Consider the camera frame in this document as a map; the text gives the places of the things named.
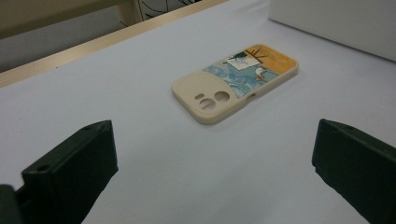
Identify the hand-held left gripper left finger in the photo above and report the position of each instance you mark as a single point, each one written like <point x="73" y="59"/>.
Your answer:
<point x="71" y="168"/>

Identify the white plastic storage box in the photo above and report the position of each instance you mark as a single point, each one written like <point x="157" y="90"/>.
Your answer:
<point x="339" y="21"/>

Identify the light wooden table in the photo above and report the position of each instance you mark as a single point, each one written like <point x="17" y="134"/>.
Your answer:
<point x="93" y="46"/>

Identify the white table sheet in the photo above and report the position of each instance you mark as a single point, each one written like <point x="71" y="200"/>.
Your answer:
<point x="174" y="174"/>

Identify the light wooden shelf unit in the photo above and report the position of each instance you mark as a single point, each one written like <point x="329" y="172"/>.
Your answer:
<point x="46" y="12"/>

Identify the beige printed phone case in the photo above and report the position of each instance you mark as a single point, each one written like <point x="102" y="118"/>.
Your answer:
<point x="202" y="93"/>

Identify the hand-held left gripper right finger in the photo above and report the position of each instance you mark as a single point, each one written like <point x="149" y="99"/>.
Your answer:
<point x="358" y="168"/>

